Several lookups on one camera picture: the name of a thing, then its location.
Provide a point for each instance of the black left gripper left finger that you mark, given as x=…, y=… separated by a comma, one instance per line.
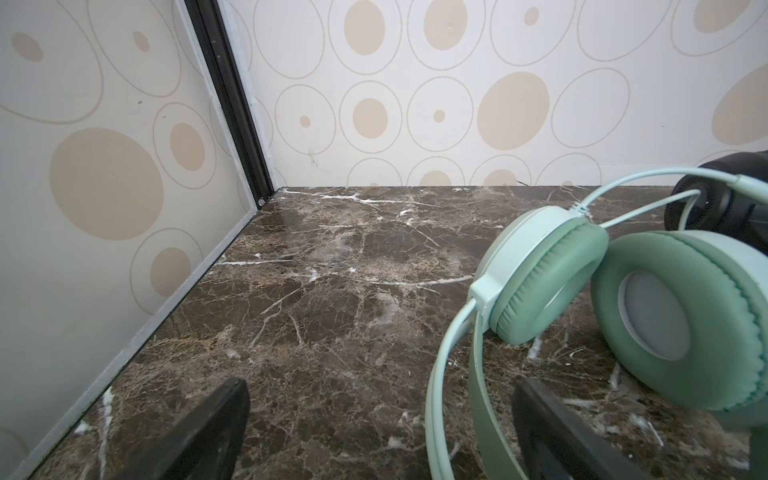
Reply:
x=205, y=444

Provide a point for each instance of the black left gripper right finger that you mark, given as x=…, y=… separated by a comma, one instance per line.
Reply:
x=556, y=444

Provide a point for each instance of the mint green headphones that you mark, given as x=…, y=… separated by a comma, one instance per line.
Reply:
x=684, y=311

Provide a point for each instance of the black blue headphones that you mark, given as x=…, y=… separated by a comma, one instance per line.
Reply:
x=722, y=210

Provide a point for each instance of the black vertical frame post left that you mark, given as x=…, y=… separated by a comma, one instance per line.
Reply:
x=213, y=37

